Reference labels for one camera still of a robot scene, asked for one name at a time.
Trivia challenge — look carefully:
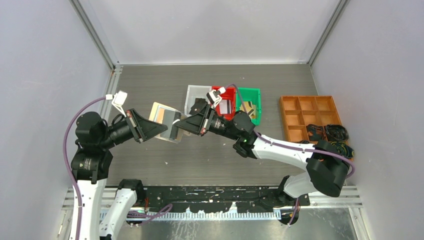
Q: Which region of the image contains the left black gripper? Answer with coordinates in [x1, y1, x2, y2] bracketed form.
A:
[100, 107, 168, 147]

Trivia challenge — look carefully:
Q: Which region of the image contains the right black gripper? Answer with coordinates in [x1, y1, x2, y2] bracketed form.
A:
[174, 104, 240, 141]

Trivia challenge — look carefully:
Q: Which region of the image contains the gold black stripe card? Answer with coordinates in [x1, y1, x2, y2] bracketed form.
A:
[169, 119, 192, 143]

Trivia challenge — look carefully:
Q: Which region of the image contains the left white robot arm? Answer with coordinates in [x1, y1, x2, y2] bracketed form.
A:
[69, 109, 168, 240]

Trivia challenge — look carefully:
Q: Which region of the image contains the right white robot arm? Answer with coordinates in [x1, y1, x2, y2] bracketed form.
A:
[173, 103, 354, 206]

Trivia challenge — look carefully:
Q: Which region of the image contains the white striped card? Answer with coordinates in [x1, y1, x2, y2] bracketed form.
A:
[219, 99, 232, 115]

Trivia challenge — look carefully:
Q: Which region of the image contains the white plastic bin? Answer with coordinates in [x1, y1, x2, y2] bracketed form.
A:
[184, 85, 212, 116]

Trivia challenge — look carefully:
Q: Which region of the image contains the green plastic bin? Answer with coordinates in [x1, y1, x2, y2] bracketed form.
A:
[235, 87, 262, 126]

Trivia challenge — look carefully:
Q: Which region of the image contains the orange compartment tray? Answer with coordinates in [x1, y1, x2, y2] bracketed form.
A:
[279, 95, 354, 161]

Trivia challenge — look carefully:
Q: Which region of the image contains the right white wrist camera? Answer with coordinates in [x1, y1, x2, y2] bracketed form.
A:
[206, 86, 226, 109]

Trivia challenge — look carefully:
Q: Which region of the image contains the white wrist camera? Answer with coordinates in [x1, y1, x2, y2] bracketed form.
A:
[206, 86, 226, 109]
[105, 90, 128, 116]

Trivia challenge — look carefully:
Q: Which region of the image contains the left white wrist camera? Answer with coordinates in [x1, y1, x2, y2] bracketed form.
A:
[105, 90, 128, 116]

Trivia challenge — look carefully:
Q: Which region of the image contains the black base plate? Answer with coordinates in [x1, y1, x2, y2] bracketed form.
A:
[113, 185, 311, 215]

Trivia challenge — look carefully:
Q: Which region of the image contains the black cable bundle right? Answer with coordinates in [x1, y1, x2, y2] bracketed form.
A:
[323, 124, 350, 143]

